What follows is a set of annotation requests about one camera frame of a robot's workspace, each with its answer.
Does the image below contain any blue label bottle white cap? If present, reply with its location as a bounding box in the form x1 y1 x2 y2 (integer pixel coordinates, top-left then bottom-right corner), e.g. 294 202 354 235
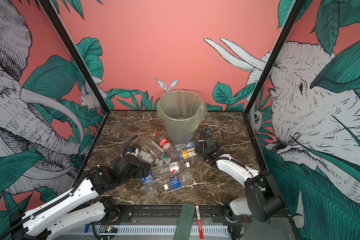
142 172 158 195

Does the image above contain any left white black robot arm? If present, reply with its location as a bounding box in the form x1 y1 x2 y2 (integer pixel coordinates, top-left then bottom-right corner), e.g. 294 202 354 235
0 155 150 240

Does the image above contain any red marker pen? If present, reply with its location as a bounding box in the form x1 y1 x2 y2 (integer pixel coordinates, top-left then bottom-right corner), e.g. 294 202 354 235
195 205 204 240

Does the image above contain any red white label water bottle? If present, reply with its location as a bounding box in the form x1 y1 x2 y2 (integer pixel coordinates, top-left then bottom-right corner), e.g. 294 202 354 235
151 162 190 178

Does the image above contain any green tape strip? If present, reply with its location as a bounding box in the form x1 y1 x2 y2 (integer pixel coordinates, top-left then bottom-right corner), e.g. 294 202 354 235
173 203 196 240

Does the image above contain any grey mesh waste bin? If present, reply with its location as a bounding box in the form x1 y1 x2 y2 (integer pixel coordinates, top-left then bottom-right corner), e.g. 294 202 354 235
157 90 205 144

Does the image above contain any large clear square bottle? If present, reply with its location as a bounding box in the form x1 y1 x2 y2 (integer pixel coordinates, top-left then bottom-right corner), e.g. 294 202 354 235
145 139 165 158

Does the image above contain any translucent green bin liner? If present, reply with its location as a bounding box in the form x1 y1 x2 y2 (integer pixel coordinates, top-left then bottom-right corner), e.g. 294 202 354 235
156 89 208 133

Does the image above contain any yellow white label bottle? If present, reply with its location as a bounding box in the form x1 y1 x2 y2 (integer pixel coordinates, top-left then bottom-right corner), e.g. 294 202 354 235
180 148 199 160

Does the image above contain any clear bottle white cap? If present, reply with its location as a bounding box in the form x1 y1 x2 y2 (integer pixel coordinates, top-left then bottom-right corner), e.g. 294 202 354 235
175 141 198 152

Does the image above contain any blue marker pen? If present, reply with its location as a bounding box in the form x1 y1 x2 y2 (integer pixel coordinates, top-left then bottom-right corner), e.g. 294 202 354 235
84 224 90 234

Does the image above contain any red label cola bottle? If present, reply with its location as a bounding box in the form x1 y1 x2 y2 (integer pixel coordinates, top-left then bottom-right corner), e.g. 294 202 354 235
155 133 171 150

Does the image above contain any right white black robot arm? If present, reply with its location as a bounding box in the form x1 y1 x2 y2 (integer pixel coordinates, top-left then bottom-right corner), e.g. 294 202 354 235
197 131 286 223

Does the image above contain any green label clear bottle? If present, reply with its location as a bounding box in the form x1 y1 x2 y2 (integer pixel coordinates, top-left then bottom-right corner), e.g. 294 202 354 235
155 154 172 166

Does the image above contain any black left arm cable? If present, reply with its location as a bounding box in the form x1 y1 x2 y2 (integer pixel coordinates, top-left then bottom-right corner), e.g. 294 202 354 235
121 134 139 157

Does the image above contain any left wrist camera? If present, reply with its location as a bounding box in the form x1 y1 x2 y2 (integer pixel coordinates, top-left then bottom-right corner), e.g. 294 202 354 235
126 147 139 157

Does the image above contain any blue label crushed bottle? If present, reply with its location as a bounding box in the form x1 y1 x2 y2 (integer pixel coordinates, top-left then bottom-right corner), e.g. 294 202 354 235
163 171 194 191

